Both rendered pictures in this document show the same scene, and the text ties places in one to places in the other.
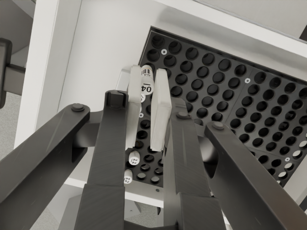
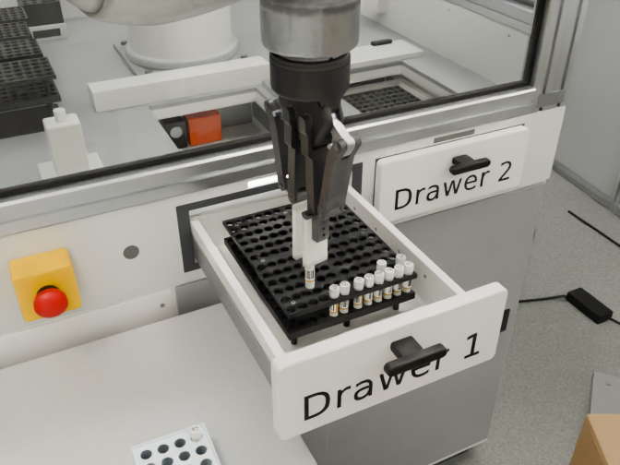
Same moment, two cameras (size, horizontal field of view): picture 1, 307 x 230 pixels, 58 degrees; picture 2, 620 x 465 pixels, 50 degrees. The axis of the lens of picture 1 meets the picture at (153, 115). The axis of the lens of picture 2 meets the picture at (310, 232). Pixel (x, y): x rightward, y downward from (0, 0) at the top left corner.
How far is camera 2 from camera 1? 0.60 m
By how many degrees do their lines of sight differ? 40
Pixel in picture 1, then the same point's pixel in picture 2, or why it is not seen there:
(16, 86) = (410, 343)
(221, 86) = (280, 268)
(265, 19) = (213, 334)
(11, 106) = not seen: outside the picture
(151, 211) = (574, 364)
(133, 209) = (602, 385)
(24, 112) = (415, 317)
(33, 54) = (367, 334)
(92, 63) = not seen: hidden behind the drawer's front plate
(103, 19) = not seen: hidden behind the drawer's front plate
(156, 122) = (304, 205)
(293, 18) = (195, 320)
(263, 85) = (256, 253)
